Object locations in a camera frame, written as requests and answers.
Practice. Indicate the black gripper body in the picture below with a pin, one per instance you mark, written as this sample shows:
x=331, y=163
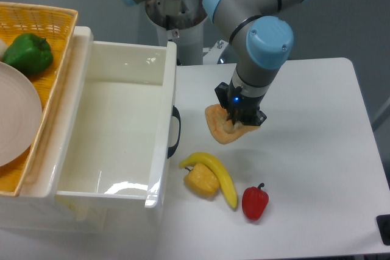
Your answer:
x=240, y=105

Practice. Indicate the triangle bread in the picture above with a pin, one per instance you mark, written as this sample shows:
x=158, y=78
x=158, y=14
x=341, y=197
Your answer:
x=223, y=131

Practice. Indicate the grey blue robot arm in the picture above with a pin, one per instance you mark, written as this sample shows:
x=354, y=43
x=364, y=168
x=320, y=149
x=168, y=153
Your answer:
x=262, y=41

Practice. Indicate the white upper drawer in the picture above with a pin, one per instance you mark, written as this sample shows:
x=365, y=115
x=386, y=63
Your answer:
x=119, y=147

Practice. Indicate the white drawer cabinet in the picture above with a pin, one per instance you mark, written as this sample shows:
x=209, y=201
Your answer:
x=38, y=206

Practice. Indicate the yellow banana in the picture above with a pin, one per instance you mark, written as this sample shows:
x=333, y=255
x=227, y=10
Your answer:
x=219, y=171

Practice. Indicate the yellow bell pepper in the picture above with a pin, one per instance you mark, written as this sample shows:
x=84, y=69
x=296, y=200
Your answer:
x=201, y=180

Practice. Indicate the red bell pepper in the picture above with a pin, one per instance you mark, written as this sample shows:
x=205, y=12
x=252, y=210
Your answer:
x=254, y=201

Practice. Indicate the yellow wicker basket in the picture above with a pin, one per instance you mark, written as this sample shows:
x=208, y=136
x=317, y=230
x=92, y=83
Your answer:
x=39, y=36

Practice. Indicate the green bell pepper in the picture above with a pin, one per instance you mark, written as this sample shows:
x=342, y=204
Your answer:
x=29, y=54

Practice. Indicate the beige plate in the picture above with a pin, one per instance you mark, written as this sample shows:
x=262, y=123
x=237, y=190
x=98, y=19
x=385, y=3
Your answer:
x=21, y=112

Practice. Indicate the white object in basket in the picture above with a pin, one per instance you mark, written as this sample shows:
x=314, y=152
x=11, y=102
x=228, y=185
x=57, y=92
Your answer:
x=3, y=48

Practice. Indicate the black drawer handle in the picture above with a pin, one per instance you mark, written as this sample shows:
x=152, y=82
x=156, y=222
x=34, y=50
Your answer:
x=176, y=131

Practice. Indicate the white metal bracket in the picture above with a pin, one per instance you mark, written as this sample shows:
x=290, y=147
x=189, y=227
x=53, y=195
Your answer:
x=211, y=55

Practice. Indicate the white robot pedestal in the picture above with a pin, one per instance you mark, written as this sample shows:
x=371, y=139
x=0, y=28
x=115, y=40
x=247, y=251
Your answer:
x=182, y=22

